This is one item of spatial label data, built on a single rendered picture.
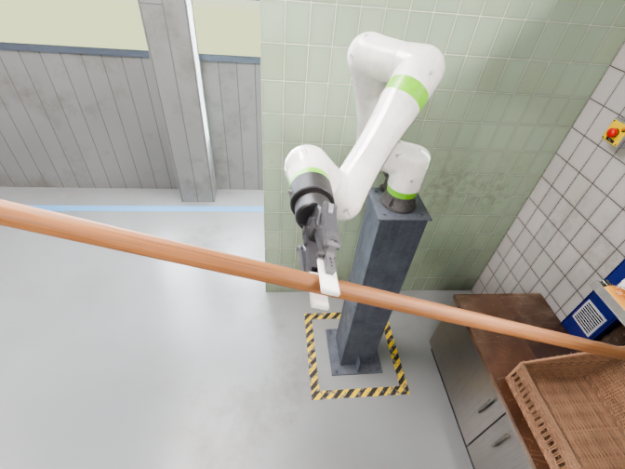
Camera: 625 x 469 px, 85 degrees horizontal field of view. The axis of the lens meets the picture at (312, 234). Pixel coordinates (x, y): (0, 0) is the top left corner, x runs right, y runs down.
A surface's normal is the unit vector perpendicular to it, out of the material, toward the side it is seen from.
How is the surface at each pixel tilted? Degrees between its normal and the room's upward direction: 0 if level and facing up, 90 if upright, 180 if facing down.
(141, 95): 90
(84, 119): 90
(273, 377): 0
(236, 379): 0
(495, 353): 0
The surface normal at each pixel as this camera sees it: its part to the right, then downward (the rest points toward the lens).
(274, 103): 0.07, 0.67
